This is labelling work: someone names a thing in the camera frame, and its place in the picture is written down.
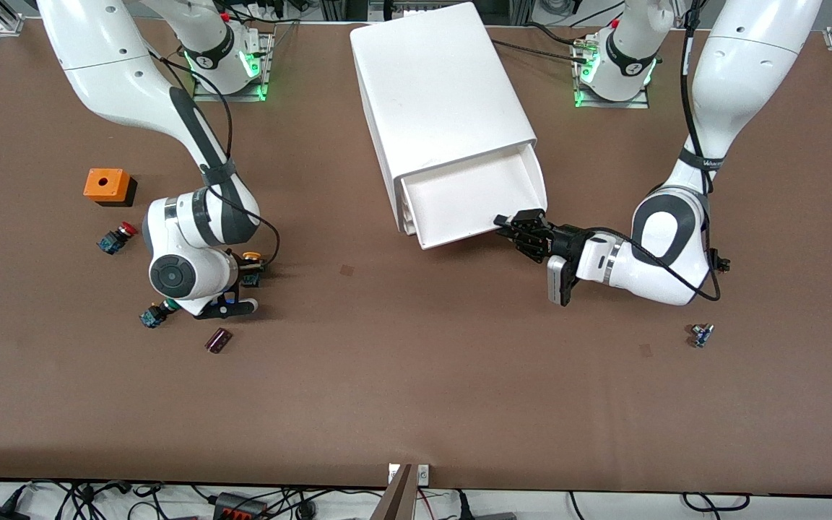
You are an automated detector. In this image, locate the yellow push button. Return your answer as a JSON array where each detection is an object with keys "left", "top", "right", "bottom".
[{"left": 241, "top": 251, "right": 266, "bottom": 288}]

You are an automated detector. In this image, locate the green push button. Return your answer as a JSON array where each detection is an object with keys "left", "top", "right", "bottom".
[{"left": 139, "top": 298, "right": 178, "bottom": 329}]

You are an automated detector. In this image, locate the red push button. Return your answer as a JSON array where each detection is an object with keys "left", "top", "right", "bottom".
[{"left": 96, "top": 222, "right": 139, "bottom": 255}]

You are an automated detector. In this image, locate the orange button box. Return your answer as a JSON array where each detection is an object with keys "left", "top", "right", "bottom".
[{"left": 84, "top": 168, "right": 137, "bottom": 208}]

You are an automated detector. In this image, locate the black red power strip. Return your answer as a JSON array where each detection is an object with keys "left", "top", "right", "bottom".
[{"left": 212, "top": 492, "right": 270, "bottom": 520}]

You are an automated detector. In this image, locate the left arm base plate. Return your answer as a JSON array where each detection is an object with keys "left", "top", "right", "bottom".
[{"left": 573, "top": 85, "right": 650, "bottom": 110}]

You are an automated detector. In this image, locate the black cable on table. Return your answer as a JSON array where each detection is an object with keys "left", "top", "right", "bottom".
[
  {"left": 523, "top": 22, "right": 596, "bottom": 47},
  {"left": 492, "top": 39, "right": 589, "bottom": 63}
]

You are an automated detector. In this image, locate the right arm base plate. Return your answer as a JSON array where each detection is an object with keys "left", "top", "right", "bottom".
[{"left": 192, "top": 32, "right": 274, "bottom": 103}]

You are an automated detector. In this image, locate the brown stand post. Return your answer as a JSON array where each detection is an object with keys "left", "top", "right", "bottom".
[{"left": 370, "top": 463, "right": 417, "bottom": 520}]

